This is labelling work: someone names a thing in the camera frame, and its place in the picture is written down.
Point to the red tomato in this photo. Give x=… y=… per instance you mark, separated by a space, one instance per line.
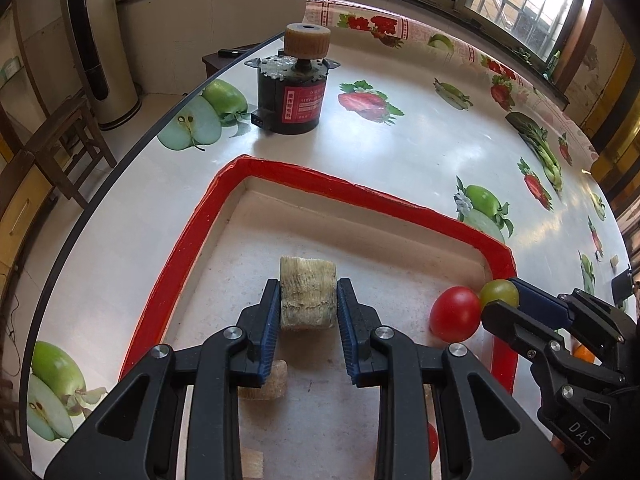
x=433 y=442
x=454 y=312

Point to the black motor with wooden wheel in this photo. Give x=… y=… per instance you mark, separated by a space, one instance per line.
x=292 y=100

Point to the red rimmed white tray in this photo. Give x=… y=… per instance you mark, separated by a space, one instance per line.
x=380 y=240

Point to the dark low cabinet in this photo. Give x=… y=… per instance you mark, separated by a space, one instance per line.
x=225 y=67

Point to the large pressed wood block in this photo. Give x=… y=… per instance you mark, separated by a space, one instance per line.
x=307 y=290

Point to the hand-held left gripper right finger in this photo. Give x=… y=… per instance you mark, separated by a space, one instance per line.
x=347 y=335

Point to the wooden stool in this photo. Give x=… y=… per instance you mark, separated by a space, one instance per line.
x=60 y=145

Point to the white standing air conditioner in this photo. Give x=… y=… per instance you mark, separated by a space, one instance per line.
x=112 y=70

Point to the yellow wooden door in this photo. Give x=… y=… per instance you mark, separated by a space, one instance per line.
x=617 y=125

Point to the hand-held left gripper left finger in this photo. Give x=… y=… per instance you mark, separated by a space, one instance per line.
x=270 y=330

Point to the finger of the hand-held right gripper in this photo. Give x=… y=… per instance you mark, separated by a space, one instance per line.
x=515 y=325
x=537 y=300

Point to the black remote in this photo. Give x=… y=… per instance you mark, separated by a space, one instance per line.
x=229 y=52

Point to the green bottle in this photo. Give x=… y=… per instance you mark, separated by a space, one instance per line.
x=553 y=65

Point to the yellow wooden cabinet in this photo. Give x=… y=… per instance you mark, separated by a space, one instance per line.
x=22 y=210

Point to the small black box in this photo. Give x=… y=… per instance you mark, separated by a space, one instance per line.
x=622 y=285

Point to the green grape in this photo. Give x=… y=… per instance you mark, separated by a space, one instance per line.
x=497 y=290

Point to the orange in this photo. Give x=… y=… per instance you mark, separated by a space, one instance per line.
x=583 y=354

